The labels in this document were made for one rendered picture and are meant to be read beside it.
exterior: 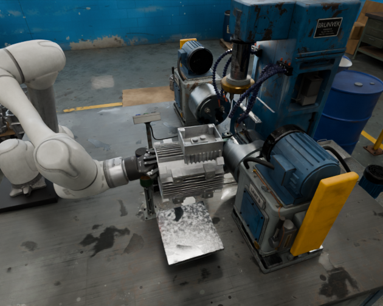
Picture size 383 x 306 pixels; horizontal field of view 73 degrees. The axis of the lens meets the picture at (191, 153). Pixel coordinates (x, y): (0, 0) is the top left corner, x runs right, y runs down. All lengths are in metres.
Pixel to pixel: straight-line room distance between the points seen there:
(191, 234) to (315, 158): 0.60
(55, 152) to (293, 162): 0.73
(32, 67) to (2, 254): 0.86
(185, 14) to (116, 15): 1.60
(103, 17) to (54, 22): 1.02
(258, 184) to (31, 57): 0.98
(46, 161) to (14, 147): 0.94
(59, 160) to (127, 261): 0.75
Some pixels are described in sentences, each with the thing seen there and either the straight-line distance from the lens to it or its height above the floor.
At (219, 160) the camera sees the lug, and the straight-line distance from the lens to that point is 0.80.
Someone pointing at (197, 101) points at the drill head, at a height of 1.11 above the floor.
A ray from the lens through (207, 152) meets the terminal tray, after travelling 0.79.
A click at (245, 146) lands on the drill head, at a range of 1.27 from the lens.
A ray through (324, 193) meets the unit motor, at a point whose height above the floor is 1.31.
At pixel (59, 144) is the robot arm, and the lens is 0.66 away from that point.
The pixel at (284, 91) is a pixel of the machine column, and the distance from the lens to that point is 1.44.
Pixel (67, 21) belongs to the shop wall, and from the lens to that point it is 6.90.
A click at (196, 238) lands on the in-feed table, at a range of 1.18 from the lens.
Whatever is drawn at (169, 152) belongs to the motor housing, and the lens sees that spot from 0.80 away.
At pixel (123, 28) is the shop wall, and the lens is 6.87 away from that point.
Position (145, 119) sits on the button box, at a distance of 1.66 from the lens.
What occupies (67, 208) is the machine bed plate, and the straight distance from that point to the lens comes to 1.57.
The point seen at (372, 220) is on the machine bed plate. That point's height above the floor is 0.80.
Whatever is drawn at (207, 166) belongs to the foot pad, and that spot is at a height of 1.38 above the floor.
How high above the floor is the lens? 1.90
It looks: 39 degrees down
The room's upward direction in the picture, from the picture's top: straight up
